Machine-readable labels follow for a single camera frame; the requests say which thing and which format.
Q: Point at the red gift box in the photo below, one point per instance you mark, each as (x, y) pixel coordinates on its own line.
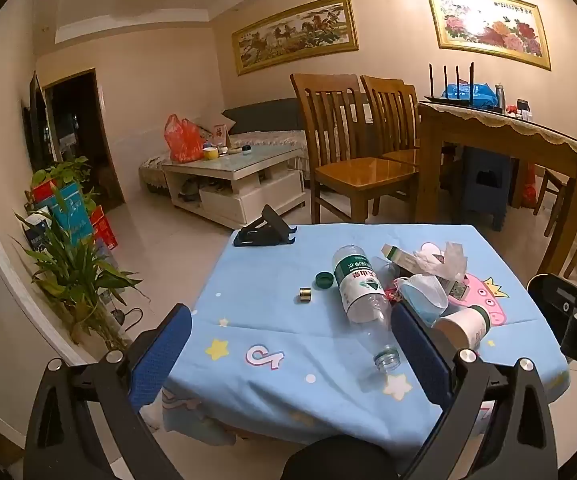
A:
(104, 227)

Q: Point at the black router with antennas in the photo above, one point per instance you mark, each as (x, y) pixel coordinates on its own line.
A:
(448, 101)

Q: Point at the framed flower painting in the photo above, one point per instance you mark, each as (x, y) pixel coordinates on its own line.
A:
(488, 27)

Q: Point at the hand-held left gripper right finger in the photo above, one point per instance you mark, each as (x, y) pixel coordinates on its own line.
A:
(418, 355)

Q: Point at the crumpled white tissue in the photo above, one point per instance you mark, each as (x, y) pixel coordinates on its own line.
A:
(443, 262)

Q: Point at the green bottle cap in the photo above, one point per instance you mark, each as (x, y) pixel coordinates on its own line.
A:
(325, 280)

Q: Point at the blue printed tablecloth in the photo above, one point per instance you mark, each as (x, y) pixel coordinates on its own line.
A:
(278, 310)

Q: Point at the green and white medicine box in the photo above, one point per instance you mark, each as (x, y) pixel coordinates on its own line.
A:
(398, 256)

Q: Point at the black television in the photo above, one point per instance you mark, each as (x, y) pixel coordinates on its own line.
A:
(36, 125)

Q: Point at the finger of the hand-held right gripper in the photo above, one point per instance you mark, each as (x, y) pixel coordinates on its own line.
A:
(553, 295)

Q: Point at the green bamboo plant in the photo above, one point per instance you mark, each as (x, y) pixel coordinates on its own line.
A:
(76, 270)

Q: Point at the red snack wrapper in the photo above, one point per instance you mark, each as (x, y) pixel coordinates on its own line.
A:
(392, 292)

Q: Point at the lace table cover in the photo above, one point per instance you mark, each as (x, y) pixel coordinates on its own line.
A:
(563, 136)

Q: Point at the black phone stand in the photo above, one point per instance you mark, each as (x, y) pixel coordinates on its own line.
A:
(261, 235)

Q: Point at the blue gift box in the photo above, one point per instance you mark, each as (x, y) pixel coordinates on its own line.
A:
(73, 212)

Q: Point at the blue plastic stool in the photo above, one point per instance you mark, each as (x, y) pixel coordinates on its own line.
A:
(488, 160)

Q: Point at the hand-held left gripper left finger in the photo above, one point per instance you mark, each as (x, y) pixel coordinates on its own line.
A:
(163, 355)

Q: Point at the wooden dining table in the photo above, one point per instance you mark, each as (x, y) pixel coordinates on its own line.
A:
(493, 135)

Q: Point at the orange plastic bag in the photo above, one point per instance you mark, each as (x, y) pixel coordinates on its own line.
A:
(183, 140)

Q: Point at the white paper cup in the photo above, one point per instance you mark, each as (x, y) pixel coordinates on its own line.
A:
(463, 327)

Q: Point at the dark wooden doorway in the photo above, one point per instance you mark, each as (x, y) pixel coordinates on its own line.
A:
(78, 130)

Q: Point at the green pothos plant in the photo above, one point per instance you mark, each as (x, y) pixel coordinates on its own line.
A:
(68, 170)

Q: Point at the blue face mask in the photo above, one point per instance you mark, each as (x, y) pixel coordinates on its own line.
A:
(426, 295)

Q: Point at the framed horse painting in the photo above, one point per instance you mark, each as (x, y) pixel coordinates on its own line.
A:
(296, 32)

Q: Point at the clear plastic bottle green label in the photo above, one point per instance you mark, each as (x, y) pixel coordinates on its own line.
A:
(361, 290)

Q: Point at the blue plastic bag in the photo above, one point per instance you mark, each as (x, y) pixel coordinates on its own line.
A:
(475, 94)

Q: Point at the white coffee table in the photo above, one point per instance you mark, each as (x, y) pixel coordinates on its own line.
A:
(248, 162)

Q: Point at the red bag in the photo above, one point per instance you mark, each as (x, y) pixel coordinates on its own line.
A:
(528, 187)

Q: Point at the dark drinking bottle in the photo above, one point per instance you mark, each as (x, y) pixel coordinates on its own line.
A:
(500, 97)

